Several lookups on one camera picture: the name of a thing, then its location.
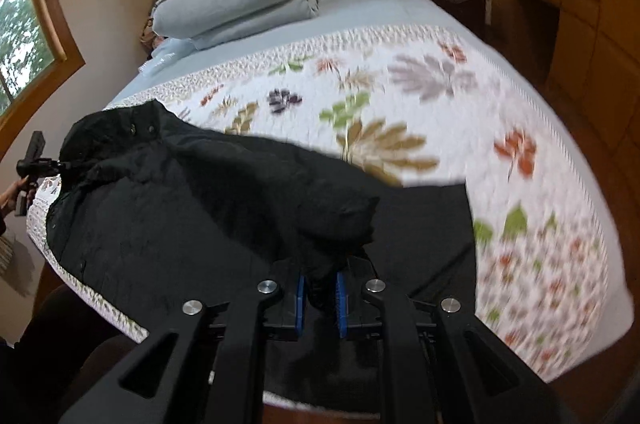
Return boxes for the black pants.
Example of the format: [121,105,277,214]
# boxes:
[45,98,478,397]

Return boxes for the person's left hand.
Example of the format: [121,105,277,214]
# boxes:
[1,177,37,218]

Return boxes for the wooden framed side window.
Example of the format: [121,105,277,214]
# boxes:
[1,0,85,153]

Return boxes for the floral quilted bedspread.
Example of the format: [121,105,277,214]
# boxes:
[26,25,632,381]

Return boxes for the light blue bed sheet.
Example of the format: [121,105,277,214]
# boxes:
[108,0,465,106]

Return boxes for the wooden side cabinet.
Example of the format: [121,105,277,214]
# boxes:
[488,0,640,165]

